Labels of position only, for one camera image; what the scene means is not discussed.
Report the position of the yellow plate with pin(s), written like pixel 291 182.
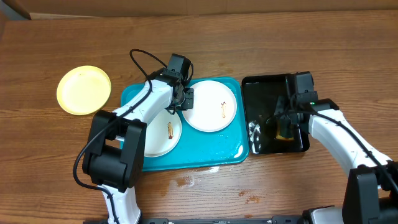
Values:
pixel 83 90

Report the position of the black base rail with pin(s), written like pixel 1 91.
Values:
pixel 274 220

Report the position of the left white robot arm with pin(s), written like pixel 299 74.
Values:
pixel 114 154

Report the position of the white plate front with stain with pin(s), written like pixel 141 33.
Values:
pixel 162 134

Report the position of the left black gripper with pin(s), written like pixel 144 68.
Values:
pixel 189 102

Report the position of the yellow green sponge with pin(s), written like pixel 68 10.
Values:
pixel 284 133

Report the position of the black water tray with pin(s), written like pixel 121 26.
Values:
pixel 258 98

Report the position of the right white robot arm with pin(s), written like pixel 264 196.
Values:
pixel 371 189

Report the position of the teal plastic tray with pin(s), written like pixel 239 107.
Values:
pixel 200 149

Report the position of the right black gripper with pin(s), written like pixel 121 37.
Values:
pixel 282 104

